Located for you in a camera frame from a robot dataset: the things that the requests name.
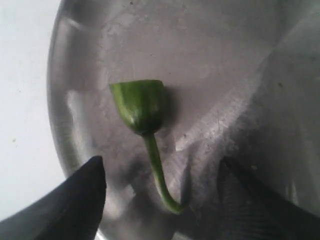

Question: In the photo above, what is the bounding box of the green vegetable with stem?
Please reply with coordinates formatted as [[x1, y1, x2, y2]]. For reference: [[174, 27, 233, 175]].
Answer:
[[109, 79, 185, 215]]

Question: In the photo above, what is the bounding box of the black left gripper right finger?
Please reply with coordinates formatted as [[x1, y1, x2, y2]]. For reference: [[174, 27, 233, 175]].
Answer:
[[216, 156, 320, 240]]

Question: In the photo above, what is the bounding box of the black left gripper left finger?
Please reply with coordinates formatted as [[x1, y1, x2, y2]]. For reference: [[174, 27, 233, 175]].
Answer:
[[0, 156, 107, 240]]

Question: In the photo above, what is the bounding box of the round steel plate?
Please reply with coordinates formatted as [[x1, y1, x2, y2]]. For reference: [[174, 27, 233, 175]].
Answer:
[[47, 0, 320, 240]]

